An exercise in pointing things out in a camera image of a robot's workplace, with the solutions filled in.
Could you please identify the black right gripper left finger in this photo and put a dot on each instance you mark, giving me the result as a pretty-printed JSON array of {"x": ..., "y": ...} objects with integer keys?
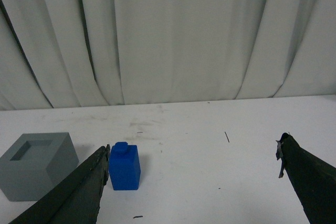
[{"x": 76, "y": 199}]

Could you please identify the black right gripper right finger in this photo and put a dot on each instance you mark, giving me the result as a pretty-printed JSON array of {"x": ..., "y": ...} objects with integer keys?
[{"x": 312, "y": 179}]

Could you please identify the blue plastic block part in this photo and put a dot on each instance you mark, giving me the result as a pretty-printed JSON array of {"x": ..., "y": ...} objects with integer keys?
[{"x": 124, "y": 166}]

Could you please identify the gray cube base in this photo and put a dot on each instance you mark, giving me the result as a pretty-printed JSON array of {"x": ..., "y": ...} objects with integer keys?
[{"x": 35, "y": 164}]

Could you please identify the white curtain backdrop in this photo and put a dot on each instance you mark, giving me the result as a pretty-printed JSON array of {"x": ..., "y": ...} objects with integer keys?
[{"x": 78, "y": 53}]

